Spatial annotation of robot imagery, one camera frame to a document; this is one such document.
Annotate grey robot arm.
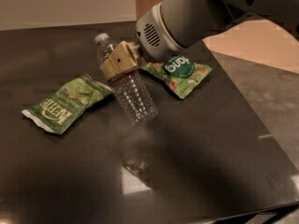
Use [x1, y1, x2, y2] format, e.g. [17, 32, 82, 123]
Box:
[101, 0, 299, 78]

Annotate green Kettle chips bag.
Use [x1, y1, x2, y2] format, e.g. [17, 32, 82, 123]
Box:
[22, 75, 113, 134]

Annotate clear plastic water bottle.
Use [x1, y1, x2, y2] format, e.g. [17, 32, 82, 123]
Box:
[94, 33, 158, 126]

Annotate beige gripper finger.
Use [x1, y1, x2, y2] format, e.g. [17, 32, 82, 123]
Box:
[100, 41, 139, 79]

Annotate green snack bag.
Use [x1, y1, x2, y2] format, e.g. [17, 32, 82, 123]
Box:
[141, 56, 212, 99]

